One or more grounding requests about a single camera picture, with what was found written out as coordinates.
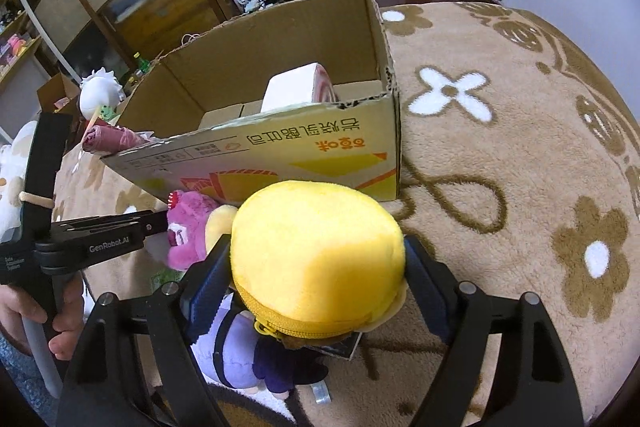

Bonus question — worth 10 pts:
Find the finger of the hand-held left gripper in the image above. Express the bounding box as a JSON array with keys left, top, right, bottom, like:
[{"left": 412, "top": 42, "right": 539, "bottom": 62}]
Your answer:
[{"left": 50, "top": 209, "right": 171, "bottom": 239}]

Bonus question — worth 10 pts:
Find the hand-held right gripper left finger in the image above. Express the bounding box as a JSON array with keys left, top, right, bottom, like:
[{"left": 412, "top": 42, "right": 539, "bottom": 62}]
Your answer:
[{"left": 56, "top": 239, "right": 235, "bottom": 427}]

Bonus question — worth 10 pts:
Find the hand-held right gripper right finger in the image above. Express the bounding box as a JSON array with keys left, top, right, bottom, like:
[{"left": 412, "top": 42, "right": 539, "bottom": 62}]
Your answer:
[{"left": 404, "top": 236, "right": 587, "bottom": 427}]

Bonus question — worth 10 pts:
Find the yellow plush zip pouch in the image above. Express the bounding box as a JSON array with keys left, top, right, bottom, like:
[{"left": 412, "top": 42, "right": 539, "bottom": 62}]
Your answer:
[{"left": 229, "top": 179, "right": 409, "bottom": 351}]

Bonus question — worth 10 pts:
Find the printed cardboard box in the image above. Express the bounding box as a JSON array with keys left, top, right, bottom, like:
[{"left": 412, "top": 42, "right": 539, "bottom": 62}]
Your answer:
[{"left": 99, "top": 0, "right": 402, "bottom": 204}]

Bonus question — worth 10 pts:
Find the person's left hand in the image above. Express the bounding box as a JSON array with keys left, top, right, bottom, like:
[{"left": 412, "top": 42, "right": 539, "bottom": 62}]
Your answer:
[{"left": 0, "top": 276, "right": 87, "bottom": 362}]

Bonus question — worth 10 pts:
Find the white plush toy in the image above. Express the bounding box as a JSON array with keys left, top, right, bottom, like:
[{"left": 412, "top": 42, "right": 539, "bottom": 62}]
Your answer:
[{"left": 0, "top": 121, "right": 39, "bottom": 244}]

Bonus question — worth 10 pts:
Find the pink plush bear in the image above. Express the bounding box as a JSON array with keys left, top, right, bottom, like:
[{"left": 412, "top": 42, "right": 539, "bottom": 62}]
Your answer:
[{"left": 165, "top": 189, "right": 239, "bottom": 271}]

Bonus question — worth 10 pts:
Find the purple plush doll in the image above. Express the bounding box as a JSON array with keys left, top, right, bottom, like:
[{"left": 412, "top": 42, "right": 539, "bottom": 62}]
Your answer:
[{"left": 192, "top": 292, "right": 332, "bottom": 401}]

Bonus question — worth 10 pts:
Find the pink rolled cloth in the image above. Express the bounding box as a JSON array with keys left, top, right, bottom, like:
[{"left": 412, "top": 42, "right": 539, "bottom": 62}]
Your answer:
[{"left": 81, "top": 122, "right": 157, "bottom": 156}]

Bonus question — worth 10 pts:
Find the small brown cardboard box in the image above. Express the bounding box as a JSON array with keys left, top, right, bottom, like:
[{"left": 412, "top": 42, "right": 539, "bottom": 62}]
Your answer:
[{"left": 37, "top": 72, "right": 82, "bottom": 114}]

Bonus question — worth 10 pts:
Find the black hang tag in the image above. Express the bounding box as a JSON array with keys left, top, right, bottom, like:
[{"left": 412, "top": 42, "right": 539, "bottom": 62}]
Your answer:
[{"left": 310, "top": 332, "right": 362, "bottom": 362}]

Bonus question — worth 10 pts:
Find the white-haired plush doll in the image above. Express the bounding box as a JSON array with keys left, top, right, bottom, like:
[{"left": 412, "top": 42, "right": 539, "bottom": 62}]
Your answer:
[{"left": 77, "top": 67, "right": 127, "bottom": 120}]

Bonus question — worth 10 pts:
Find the beige flower-pattern rug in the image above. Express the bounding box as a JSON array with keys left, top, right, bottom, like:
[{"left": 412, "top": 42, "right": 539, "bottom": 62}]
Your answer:
[{"left": 52, "top": 1, "right": 640, "bottom": 427}]

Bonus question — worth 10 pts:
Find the green bottle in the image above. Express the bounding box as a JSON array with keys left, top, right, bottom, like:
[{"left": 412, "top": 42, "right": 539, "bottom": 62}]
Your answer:
[{"left": 132, "top": 52, "right": 152, "bottom": 80}]

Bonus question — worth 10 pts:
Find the white pink cake roll plush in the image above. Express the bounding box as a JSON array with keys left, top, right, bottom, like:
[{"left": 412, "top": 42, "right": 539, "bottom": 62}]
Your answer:
[{"left": 260, "top": 62, "right": 342, "bottom": 116}]

